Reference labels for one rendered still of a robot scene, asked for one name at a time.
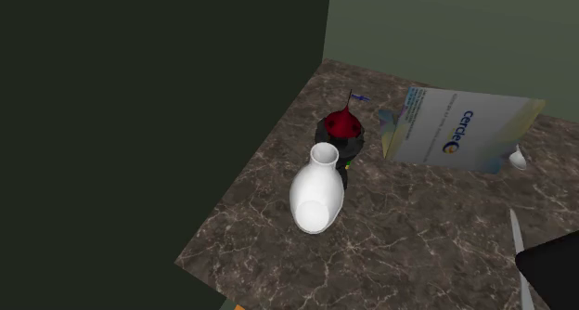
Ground white ceramic vase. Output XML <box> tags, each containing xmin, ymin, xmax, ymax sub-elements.
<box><xmin>289</xmin><ymin>141</ymin><xmax>345</xmax><ymax>235</ymax></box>

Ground white spoon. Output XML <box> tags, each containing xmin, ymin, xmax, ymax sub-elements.
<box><xmin>508</xmin><ymin>144</ymin><xmax>528</xmax><ymax>172</ymax></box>

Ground silver knife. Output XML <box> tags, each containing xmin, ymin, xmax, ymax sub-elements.
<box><xmin>508</xmin><ymin>208</ymin><xmax>537</xmax><ymax>310</ymax></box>

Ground red and black toy figure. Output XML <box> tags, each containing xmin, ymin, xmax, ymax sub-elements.
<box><xmin>315</xmin><ymin>89</ymin><xmax>371</xmax><ymax>191</ymax></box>

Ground pale grey printed box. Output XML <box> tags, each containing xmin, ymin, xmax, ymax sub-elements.
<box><xmin>378</xmin><ymin>85</ymin><xmax>547</xmax><ymax>174</ymax></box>

